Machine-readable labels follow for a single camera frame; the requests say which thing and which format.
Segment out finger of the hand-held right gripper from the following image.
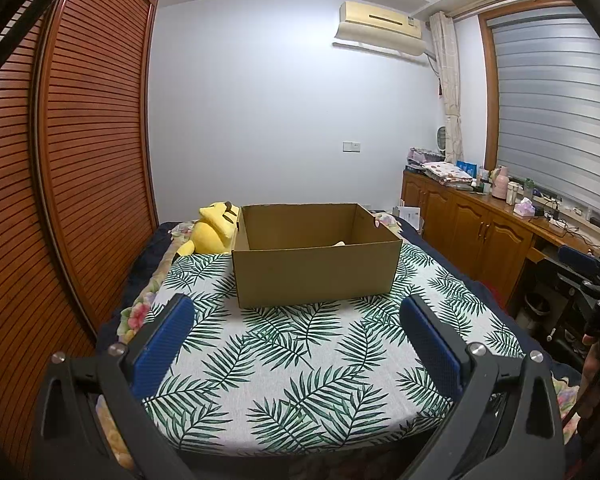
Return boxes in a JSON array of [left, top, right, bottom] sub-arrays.
[[555, 272, 600, 306]]

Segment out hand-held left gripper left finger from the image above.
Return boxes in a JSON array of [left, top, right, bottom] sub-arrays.
[[32, 292, 201, 480]]

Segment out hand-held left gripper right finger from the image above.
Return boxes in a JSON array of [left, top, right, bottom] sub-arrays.
[[399, 292, 566, 480]]

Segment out brown cardboard box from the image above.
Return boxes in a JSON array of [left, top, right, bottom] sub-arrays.
[[231, 203, 403, 310]]

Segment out person's right hand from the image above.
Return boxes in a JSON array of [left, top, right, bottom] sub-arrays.
[[577, 332, 600, 421]]

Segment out black office chair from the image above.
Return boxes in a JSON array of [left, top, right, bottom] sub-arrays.
[[525, 245, 600, 346]]

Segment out floral quilt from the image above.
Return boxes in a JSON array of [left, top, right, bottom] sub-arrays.
[[95, 212, 581, 480]]

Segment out white waste bin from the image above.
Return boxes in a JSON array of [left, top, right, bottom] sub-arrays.
[[524, 292, 551, 318]]

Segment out white power strip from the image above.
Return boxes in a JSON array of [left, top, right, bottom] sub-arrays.
[[542, 207, 576, 226]]

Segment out yellow plush toy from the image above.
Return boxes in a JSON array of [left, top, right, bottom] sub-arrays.
[[175, 201, 241, 258]]

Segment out wooden cabinet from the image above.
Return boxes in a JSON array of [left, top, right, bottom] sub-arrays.
[[401, 169, 600, 311]]

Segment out leaf-print bed sheet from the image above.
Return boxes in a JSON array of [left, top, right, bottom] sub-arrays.
[[142, 242, 526, 456]]

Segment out pink thermos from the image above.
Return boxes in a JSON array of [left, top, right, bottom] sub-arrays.
[[491, 165, 511, 200]]

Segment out white paper bag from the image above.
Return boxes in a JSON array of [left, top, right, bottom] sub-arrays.
[[392, 205, 422, 233]]

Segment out floral folded blanket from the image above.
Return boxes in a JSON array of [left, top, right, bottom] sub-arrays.
[[422, 161, 475, 187]]

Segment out grey window blind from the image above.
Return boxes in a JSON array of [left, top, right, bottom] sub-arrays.
[[490, 7, 600, 231]]

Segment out purple folded cloth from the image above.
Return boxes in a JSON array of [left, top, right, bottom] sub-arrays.
[[407, 147, 443, 166]]

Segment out wooden louvered wardrobe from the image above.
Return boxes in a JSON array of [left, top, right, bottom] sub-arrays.
[[0, 0, 161, 480]]

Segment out cream patterned curtain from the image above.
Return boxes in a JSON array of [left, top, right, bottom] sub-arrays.
[[428, 11, 465, 163]]

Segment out cream wall air conditioner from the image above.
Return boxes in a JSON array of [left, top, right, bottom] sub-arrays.
[[332, 1, 428, 56]]

